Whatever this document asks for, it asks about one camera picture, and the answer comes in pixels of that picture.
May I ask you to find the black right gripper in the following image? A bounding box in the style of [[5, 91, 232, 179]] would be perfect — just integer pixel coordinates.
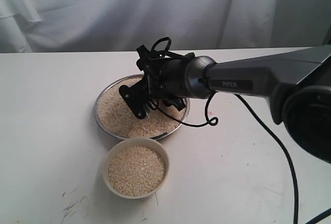
[[136, 45, 194, 112]]

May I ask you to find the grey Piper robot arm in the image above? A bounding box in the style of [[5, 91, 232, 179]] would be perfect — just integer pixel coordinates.
[[137, 45, 330, 162]]

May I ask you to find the rice heap in tray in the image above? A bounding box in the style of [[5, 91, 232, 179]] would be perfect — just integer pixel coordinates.
[[96, 77, 187, 138]]

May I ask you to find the white ceramic bowl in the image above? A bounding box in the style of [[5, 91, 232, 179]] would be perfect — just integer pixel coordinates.
[[102, 138, 170, 199]]

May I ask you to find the round metal tray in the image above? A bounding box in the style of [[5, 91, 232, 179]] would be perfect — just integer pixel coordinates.
[[94, 73, 191, 141]]

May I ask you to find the white cloth backdrop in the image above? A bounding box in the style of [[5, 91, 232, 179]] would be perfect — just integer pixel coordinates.
[[1, 0, 330, 53]]

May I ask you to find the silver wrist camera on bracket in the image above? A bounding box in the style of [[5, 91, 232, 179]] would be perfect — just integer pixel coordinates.
[[119, 76, 155, 120]]

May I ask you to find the black cable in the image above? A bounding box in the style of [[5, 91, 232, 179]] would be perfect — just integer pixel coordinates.
[[150, 37, 331, 224]]

